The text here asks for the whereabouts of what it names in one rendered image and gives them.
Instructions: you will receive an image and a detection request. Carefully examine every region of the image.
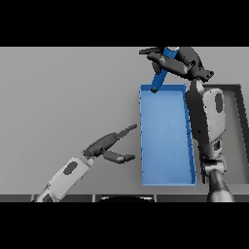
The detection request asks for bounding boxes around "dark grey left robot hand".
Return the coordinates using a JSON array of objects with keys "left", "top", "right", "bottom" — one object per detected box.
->
[{"left": 82, "top": 123, "right": 138, "bottom": 165}]

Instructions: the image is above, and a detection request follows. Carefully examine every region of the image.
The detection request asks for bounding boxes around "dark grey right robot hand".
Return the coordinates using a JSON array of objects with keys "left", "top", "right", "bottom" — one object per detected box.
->
[{"left": 138, "top": 46, "right": 215, "bottom": 83}]

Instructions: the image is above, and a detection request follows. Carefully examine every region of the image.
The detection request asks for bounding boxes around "blue pipe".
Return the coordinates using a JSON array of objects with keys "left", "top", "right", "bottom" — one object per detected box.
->
[{"left": 150, "top": 46, "right": 179, "bottom": 94}]

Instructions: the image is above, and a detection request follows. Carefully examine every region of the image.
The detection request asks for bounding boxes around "blue bin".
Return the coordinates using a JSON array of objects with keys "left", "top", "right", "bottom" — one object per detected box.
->
[{"left": 139, "top": 83, "right": 197, "bottom": 187}]

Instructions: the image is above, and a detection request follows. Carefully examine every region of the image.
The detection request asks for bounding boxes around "dark grey bin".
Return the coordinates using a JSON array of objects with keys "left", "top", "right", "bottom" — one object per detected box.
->
[{"left": 201, "top": 84, "right": 249, "bottom": 185}]

